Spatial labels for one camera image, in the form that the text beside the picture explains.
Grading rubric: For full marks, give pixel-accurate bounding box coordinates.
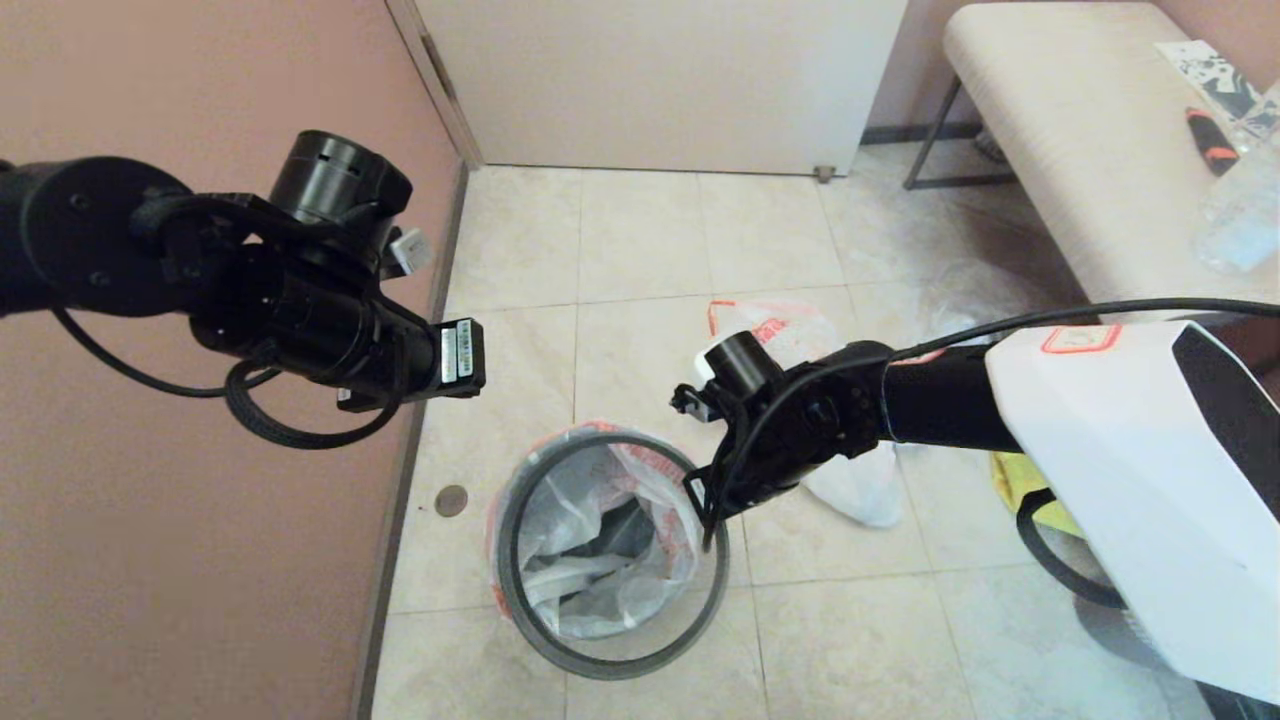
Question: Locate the clear plastic water bottle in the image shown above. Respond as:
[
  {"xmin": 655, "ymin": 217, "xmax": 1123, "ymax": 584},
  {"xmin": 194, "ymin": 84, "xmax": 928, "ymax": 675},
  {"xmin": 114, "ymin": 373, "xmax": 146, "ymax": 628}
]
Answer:
[{"xmin": 1189, "ymin": 83, "xmax": 1280, "ymax": 277}]

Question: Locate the beige door frame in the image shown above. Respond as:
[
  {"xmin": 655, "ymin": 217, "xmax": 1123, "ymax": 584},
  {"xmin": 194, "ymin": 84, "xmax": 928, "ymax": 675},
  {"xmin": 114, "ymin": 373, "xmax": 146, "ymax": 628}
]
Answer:
[{"xmin": 386, "ymin": 0, "xmax": 487, "ymax": 173}]

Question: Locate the beige wooden table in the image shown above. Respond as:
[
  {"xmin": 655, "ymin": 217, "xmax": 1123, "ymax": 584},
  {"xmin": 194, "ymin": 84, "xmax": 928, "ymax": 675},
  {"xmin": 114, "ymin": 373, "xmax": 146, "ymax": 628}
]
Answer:
[{"xmin": 903, "ymin": 3, "xmax": 1280, "ymax": 331}]

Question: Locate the black white printed leaflet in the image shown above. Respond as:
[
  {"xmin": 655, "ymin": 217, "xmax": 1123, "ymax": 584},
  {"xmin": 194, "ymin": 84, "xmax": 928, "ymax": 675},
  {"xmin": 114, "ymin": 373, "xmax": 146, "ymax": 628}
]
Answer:
[{"xmin": 1150, "ymin": 42, "xmax": 1279, "ymax": 139}]

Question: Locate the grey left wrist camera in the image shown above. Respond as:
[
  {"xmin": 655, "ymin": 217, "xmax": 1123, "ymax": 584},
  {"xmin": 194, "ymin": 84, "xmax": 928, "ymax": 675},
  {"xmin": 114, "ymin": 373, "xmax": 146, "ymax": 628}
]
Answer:
[{"xmin": 390, "ymin": 228, "xmax": 434, "ymax": 277}]

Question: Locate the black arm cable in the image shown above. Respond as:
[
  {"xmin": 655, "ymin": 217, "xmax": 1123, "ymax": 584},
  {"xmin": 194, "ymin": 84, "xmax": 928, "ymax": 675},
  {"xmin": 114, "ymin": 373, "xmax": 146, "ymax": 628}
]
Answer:
[
  {"xmin": 700, "ymin": 296, "xmax": 1280, "ymax": 611},
  {"xmin": 50, "ymin": 305, "xmax": 406, "ymax": 451}
]

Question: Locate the white door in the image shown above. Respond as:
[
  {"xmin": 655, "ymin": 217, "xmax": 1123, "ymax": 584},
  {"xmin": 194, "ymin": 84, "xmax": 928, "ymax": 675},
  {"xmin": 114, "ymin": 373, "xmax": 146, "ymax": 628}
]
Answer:
[{"xmin": 415, "ymin": 0, "xmax": 909, "ymax": 180}]

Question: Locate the white red-printed plastic bag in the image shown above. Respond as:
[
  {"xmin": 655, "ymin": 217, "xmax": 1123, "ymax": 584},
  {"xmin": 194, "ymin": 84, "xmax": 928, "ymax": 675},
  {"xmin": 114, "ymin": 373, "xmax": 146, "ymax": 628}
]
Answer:
[{"xmin": 707, "ymin": 298, "xmax": 904, "ymax": 530}]

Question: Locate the grey bin rim ring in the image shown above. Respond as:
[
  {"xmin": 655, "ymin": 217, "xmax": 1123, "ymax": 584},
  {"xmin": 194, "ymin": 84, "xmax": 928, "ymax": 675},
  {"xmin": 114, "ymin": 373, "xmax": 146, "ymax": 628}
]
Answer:
[{"xmin": 496, "ymin": 430, "xmax": 730, "ymax": 682}]

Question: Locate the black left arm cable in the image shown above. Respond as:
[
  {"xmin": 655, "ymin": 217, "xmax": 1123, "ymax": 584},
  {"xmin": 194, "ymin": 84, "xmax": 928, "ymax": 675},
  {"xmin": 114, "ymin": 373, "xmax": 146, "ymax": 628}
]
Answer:
[{"xmin": 50, "ymin": 305, "xmax": 406, "ymax": 451}]

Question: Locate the black round trash bin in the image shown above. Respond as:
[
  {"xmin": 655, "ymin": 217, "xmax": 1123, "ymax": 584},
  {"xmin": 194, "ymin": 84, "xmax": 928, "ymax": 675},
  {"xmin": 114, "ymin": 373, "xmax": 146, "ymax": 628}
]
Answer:
[{"xmin": 560, "ymin": 495, "xmax": 661, "ymax": 611}]

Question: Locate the black orange tool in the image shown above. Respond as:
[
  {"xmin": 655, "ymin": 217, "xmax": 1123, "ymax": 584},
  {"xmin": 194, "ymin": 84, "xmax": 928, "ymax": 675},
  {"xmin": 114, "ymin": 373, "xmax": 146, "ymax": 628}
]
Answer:
[{"xmin": 1180, "ymin": 108, "xmax": 1237, "ymax": 179}]

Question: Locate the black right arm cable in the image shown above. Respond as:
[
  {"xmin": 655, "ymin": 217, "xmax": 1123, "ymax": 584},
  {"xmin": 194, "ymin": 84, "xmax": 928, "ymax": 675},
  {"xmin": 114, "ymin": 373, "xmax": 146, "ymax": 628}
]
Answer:
[{"xmin": 700, "ymin": 296, "xmax": 1280, "ymax": 611}]

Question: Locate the yellow fabric tote bag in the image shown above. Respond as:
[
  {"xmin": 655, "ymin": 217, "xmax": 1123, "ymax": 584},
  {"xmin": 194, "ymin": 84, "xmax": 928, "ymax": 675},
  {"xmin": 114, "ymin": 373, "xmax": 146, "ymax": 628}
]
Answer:
[{"xmin": 990, "ymin": 452, "xmax": 1089, "ymax": 541}]

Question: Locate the grey ribbed robot base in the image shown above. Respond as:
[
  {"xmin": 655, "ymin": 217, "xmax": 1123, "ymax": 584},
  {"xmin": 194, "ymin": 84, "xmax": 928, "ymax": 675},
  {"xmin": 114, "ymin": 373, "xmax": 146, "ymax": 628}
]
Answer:
[{"xmin": 1075, "ymin": 595, "xmax": 1201, "ymax": 681}]

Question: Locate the clear bag with dark contents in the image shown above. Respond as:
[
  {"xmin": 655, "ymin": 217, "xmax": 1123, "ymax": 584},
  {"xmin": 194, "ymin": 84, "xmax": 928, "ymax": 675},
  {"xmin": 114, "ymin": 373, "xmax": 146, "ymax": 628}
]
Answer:
[{"xmin": 920, "ymin": 260, "xmax": 1076, "ymax": 336}]

